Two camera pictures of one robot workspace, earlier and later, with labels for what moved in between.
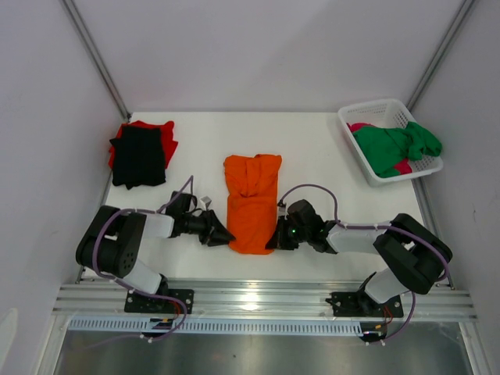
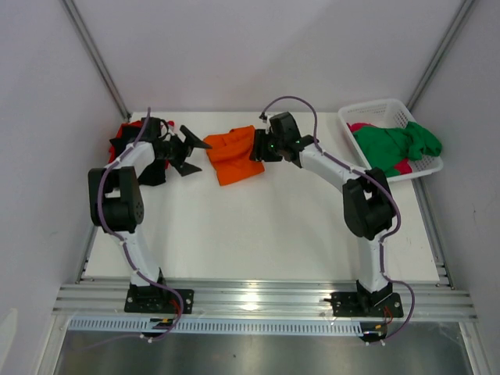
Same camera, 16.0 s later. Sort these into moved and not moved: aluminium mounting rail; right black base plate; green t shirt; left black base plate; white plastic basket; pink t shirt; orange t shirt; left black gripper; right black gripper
Moved: orange t shirt; right black gripper; left black gripper
Not moved: left black base plate; pink t shirt; white plastic basket; right black base plate; green t shirt; aluminium mounting rail
